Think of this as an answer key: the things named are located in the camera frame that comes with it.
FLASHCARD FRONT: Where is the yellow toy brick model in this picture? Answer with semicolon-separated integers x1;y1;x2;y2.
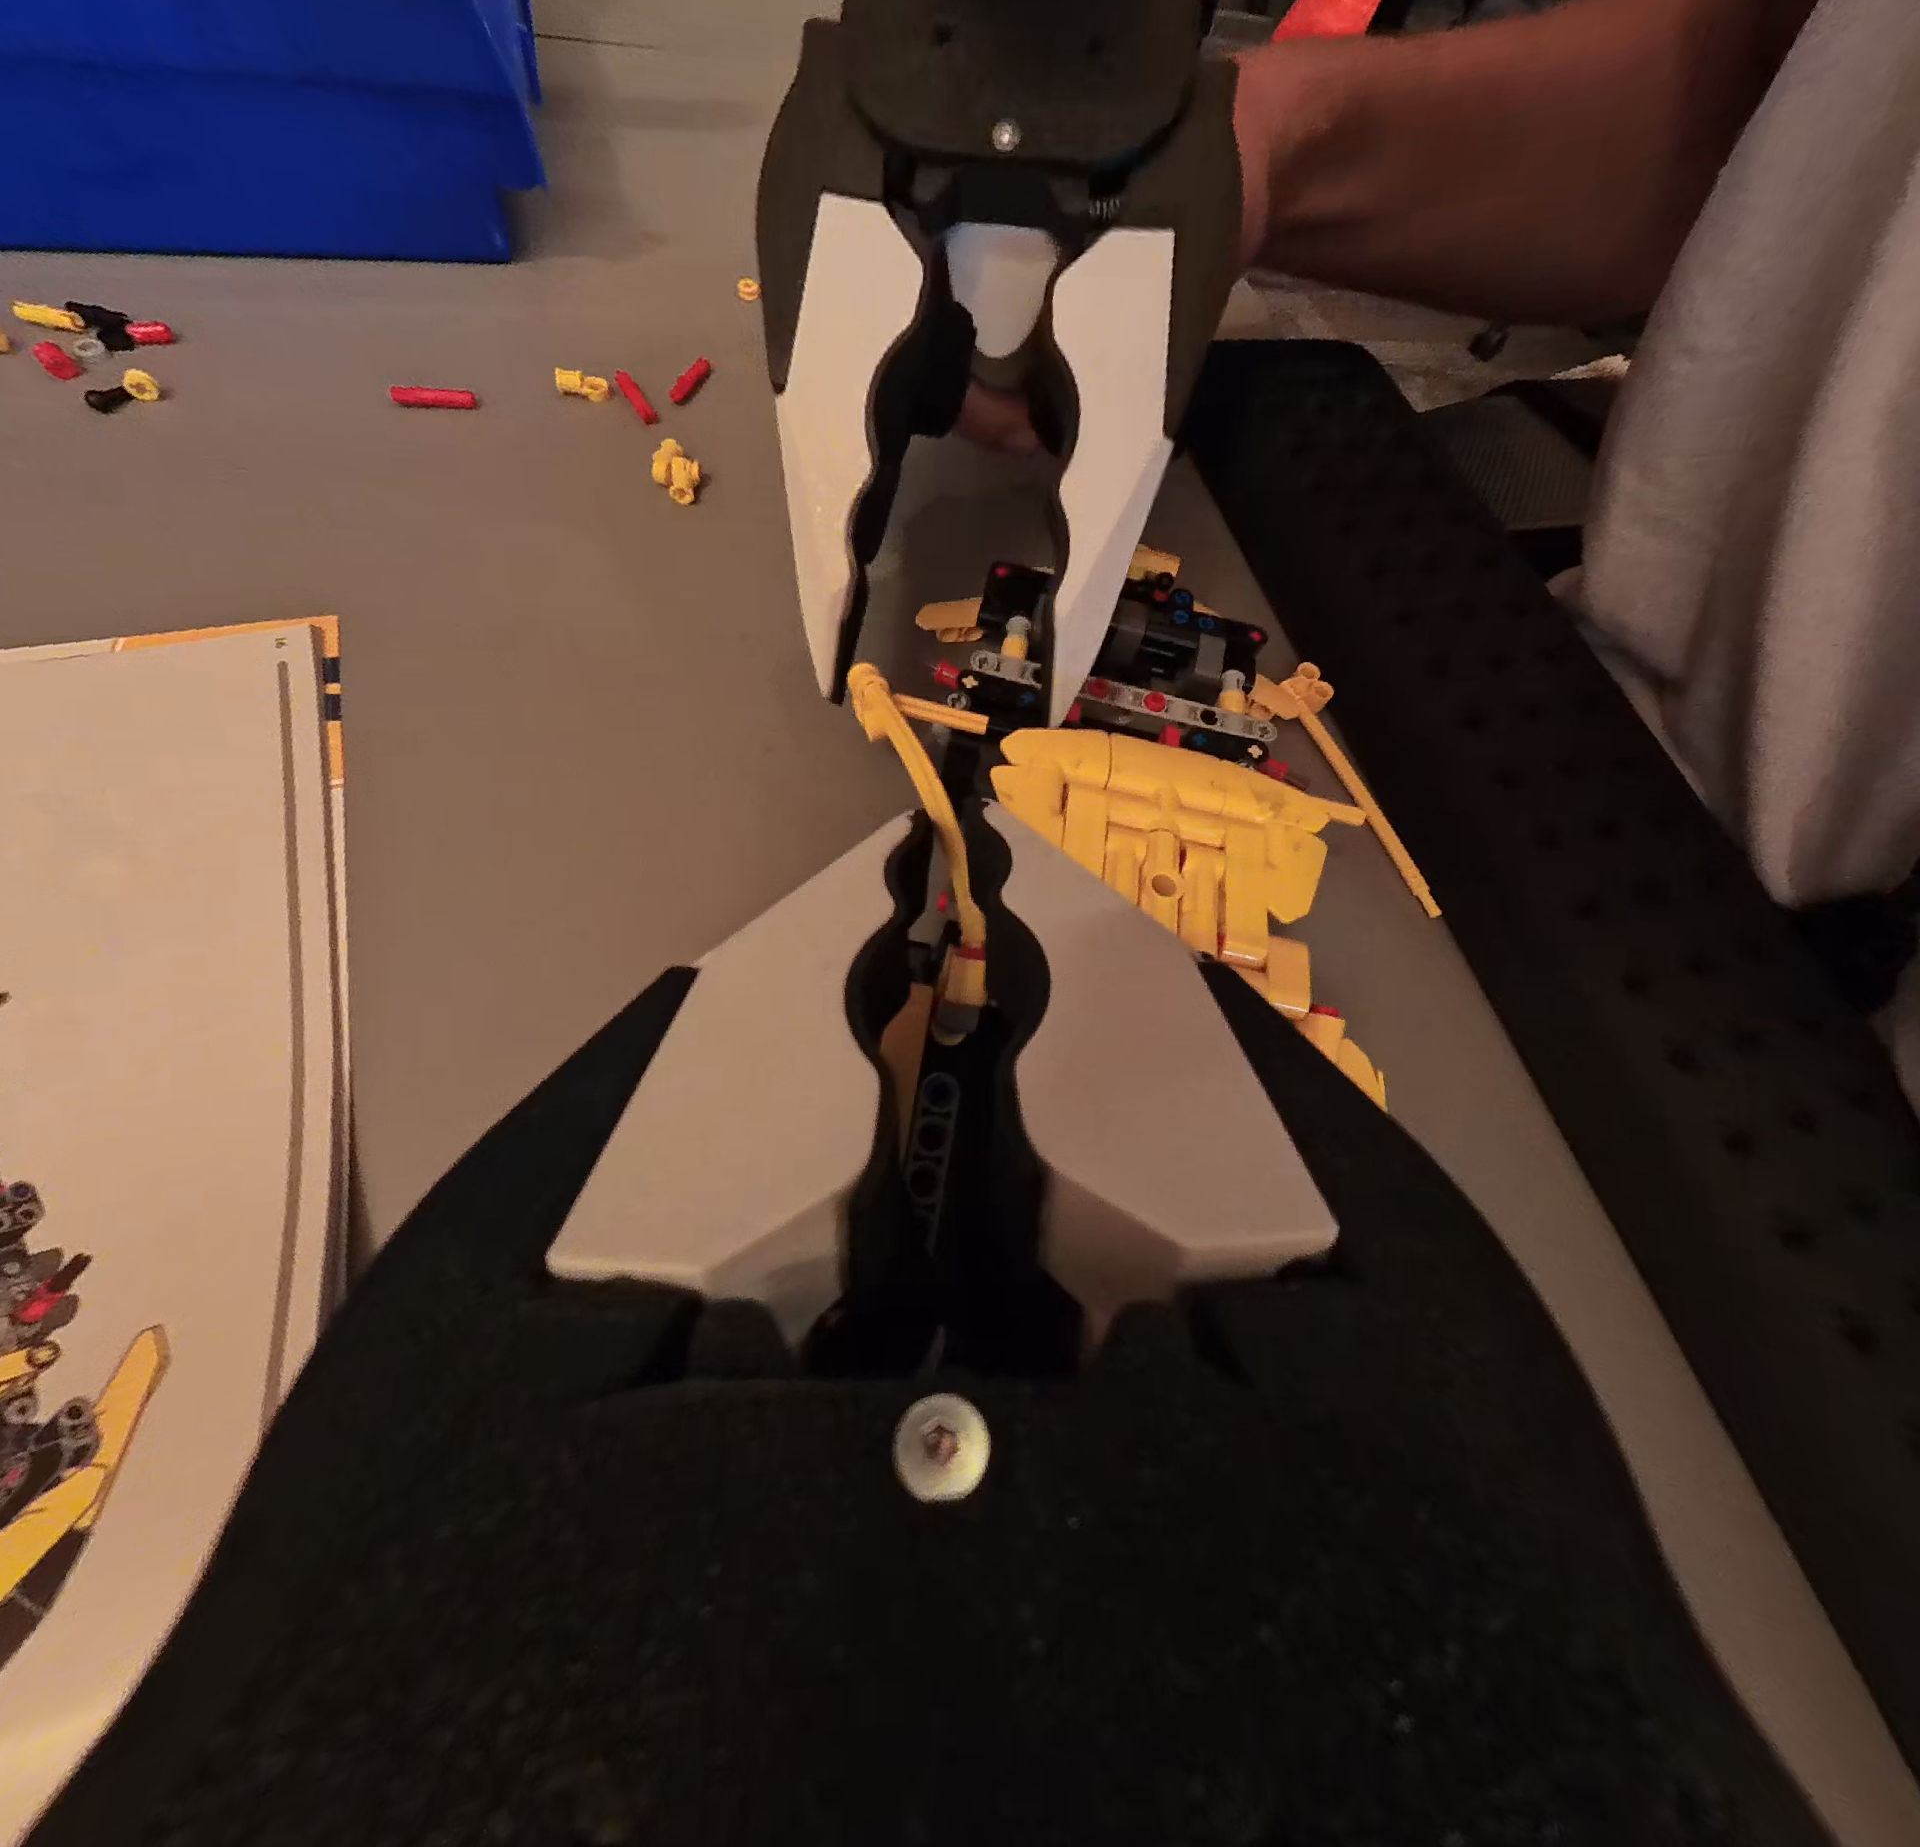
847;543;1388;1279

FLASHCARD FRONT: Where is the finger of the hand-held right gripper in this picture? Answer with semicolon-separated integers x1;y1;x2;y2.
779;195;935;706
1042;225;1181;726

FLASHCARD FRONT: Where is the cluster of small brick pieces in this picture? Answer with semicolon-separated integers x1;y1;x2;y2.
0;300;180;416

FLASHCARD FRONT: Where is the blue plastic bin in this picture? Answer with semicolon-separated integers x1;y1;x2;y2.
0;0;544;262

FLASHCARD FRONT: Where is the black perforated panel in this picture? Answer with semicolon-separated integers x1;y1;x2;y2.
1185;339;1920;1744

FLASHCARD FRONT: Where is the open instruction booklet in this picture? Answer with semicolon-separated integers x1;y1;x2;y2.
0;617;354;1805

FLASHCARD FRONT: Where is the yellow flexible brick rod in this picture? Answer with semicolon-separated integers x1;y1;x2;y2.
1247;661;1445;921

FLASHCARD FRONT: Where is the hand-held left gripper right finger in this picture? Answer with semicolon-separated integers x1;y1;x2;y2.
975;802;1340;1341

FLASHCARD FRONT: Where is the shiny grey cloth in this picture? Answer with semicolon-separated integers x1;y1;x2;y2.
1551;0;1920;910

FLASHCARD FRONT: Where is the person's right hand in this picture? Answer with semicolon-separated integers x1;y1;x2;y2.
961;375;1055;457

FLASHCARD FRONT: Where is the yellow brick link rod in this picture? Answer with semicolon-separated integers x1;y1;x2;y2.
845;661;995;1015

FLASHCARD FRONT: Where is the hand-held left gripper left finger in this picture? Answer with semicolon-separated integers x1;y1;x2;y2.
544;812;938;1345

